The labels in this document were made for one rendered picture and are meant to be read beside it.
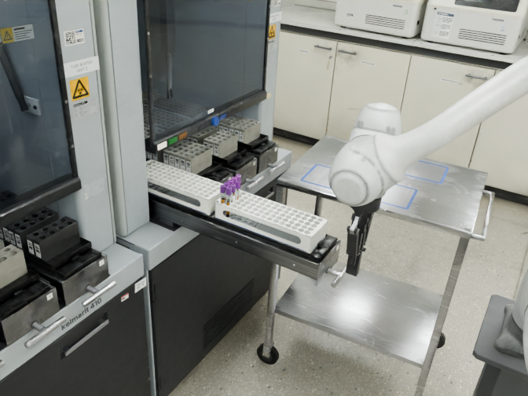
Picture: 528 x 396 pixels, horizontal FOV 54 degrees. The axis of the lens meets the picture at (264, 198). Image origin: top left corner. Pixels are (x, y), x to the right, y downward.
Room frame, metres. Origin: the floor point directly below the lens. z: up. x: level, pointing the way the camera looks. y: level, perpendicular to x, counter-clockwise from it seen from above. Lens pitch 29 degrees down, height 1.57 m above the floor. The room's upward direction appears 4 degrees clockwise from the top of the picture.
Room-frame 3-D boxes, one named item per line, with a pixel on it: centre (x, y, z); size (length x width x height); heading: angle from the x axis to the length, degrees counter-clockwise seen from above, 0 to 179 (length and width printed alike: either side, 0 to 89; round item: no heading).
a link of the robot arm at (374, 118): (1.05, -0.23, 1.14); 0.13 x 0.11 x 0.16; 159
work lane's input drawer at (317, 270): (1.25, 0.10, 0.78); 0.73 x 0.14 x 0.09; 61
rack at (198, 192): (1.34, 0.26, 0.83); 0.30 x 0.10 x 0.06; 61
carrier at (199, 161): (1.49, 0.21, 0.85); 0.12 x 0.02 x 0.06; 151
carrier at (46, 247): (1.01, 0.48, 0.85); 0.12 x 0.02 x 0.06; 151
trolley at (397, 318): (1.54, -0.41, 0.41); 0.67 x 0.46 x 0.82; 66
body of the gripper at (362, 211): (1.06, -0.24, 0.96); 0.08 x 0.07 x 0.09; 151
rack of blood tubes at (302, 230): (1.19, -0.02, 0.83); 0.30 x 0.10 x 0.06; 61
